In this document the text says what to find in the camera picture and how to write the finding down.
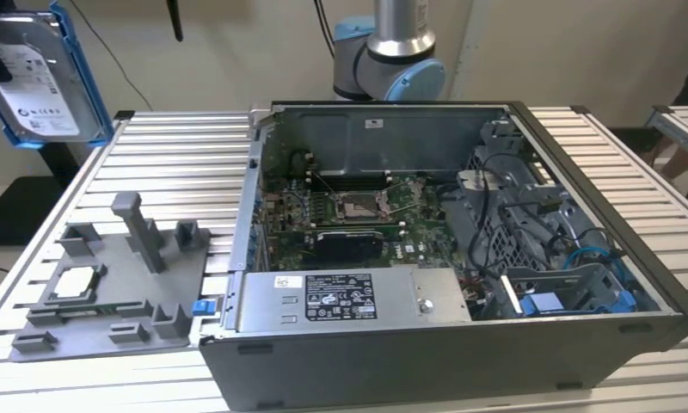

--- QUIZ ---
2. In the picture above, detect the black stand with base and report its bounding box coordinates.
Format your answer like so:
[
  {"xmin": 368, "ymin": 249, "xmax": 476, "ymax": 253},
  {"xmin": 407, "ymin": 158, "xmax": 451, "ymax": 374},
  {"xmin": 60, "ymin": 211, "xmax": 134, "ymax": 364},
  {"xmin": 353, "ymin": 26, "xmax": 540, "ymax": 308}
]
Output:
[{"xmin": 0, "ymin": 144, "xmax": 76, "ymax": 246}]

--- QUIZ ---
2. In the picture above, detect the green motherboard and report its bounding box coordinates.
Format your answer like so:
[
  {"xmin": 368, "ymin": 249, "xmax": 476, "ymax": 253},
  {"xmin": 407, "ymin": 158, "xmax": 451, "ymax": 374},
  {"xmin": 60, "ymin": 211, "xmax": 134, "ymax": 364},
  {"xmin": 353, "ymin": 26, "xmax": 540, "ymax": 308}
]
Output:
[{"xmin": 260, "ymin": 171, "xmax": 460, "ymax": 272}]

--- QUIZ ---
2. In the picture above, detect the blue wire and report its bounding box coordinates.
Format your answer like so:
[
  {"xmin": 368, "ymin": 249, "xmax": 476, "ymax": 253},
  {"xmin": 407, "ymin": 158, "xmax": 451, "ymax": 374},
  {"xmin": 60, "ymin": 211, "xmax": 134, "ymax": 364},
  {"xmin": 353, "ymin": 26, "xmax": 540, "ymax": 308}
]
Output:
[{"xmin": 567, "ymin": 247, "xmax": 627, "ymax": 293}]

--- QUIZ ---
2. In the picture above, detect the black RAM slot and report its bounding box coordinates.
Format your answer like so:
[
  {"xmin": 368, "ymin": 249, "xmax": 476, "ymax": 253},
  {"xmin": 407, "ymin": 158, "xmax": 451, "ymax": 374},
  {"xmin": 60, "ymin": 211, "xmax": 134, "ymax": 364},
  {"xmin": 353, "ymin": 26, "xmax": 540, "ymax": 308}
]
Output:
[
  {"xmin": 315, "ymin": 219, "xmax": 400, "ymax": 228},
  {"xmin": 312, "ymin": 170, "xmax": 391, "ymax": 180}
]

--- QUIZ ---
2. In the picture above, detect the grey metal drive cage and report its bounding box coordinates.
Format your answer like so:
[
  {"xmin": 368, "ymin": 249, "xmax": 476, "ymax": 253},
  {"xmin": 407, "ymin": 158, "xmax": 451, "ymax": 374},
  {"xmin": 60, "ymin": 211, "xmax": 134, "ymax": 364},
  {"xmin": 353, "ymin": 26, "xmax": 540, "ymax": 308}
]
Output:
[{"xmin": 440, "ymin": 120, "xmax": 609, "ymax": 276}]

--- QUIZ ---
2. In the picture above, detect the black graphics card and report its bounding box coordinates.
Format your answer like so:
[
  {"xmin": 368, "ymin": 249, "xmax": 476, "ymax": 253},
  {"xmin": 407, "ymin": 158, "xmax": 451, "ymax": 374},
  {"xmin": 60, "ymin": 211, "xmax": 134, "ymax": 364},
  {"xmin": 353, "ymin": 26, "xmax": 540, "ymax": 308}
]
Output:
[{"xmin": 312, "ymin": 230, "xmax": 385, "ymax": 266}]

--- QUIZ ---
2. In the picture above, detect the CPU socket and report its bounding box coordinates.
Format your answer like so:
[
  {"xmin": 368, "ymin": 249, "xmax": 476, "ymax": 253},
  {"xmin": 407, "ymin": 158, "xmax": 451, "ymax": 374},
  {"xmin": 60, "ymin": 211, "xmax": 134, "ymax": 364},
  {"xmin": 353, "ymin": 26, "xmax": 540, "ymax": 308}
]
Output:
[{"xmin": 335, "ymin": 191, "xmax": 395, "ymax": 223}]

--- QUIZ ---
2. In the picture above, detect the black open PC case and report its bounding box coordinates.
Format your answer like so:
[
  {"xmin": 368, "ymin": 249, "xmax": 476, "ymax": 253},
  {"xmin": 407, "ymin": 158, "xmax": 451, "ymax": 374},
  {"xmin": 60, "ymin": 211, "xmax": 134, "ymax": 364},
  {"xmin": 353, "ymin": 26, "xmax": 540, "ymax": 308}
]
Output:
[{"xmin": 198, "ymin": 99, "xmax": 688, "ymax": 412}]

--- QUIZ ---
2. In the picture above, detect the silver CPU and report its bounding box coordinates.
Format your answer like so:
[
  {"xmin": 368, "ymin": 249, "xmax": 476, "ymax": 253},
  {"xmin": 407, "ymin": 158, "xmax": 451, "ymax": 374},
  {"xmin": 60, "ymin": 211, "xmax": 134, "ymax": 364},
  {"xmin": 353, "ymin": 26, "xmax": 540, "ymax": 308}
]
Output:
[{"xmin": 53, "ymin": 266, "xmax": 102, "ymax": 298}]

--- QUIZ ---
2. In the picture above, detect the green RAM stick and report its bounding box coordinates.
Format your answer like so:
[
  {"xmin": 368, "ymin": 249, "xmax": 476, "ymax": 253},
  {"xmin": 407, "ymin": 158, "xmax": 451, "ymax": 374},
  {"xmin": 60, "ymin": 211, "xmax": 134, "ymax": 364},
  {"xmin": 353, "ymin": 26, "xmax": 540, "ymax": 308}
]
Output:
[{"xmin": 56, "ymin": 300, "xmax": 144, "ymax": 313}]

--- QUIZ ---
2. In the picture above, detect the black wire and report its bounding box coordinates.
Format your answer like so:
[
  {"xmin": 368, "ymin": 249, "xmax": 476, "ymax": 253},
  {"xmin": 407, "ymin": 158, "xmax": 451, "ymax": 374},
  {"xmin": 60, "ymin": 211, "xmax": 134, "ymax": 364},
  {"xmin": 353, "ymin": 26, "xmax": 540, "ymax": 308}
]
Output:
[{"xmin": 469, "ymin": 154, "xmax": 552, "ymax": 276}]

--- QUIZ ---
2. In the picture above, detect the locking lever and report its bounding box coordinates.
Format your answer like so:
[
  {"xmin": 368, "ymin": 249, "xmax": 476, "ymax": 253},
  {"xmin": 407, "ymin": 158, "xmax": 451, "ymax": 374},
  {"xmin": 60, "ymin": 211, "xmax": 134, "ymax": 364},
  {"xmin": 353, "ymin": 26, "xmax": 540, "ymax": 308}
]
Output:
[{"xmin": 313, "ymin": 171, "xmax": 340, "ymax": 194}]

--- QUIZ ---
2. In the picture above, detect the grey parts rack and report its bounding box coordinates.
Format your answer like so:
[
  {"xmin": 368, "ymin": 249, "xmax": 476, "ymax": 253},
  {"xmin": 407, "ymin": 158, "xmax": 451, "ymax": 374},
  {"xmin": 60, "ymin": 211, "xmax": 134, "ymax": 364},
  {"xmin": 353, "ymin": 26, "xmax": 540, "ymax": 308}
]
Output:
[{"xmin": 8, "ymin": 192, "xmax": 217, "ymax": 365}]

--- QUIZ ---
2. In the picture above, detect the grey disk bay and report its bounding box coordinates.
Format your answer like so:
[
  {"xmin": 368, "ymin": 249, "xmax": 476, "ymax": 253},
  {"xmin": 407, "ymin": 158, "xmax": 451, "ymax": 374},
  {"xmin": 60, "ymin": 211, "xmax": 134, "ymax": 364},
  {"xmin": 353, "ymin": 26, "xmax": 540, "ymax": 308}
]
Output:
[{"xmin": 496, "ymin": 262, "xmax": 635, "ymax": 319}]

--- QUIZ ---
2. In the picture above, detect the silver power supply unit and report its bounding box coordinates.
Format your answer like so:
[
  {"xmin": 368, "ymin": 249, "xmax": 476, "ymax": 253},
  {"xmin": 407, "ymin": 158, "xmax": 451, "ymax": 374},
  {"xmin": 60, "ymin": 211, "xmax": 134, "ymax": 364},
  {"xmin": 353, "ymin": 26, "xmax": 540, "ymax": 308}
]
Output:
[{"xmin": 233, "ymin": 266, "xmax": 475, "ymax": 335}]

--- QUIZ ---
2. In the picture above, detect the socket cover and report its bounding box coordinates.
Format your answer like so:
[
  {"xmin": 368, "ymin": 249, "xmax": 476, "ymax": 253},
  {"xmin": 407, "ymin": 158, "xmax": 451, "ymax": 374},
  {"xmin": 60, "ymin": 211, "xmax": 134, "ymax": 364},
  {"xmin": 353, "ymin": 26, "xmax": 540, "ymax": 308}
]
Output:
[{"xmin": 377, "ymin": 178, "xmax": 425, "ymax": 219}]

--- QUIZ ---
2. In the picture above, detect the blue bay connector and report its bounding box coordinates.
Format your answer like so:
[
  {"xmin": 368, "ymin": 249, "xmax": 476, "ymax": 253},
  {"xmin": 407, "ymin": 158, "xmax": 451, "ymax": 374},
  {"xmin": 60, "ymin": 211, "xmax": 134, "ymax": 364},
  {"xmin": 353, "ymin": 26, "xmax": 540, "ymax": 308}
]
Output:
[{"xmin": 519, "ymin": 294, "xmax": 563, "ymax": 317}]

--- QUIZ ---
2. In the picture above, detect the hard disk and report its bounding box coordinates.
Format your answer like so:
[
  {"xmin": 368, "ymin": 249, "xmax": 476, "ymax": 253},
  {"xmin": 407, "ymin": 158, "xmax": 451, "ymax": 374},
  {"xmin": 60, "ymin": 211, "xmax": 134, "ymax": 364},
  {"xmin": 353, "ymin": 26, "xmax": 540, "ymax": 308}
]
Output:
[{"xmin": 0, "ymin": 0, "xmax": 116, "ymax": 150}]

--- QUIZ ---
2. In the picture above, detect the black antenna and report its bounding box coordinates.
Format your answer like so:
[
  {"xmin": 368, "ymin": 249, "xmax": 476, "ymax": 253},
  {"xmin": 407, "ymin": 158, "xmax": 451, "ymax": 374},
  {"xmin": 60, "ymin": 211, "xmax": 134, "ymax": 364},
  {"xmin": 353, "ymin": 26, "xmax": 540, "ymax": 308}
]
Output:
[{"xmin": 164, "ymin": 0, "xmax": 184, "ymax": 43}]

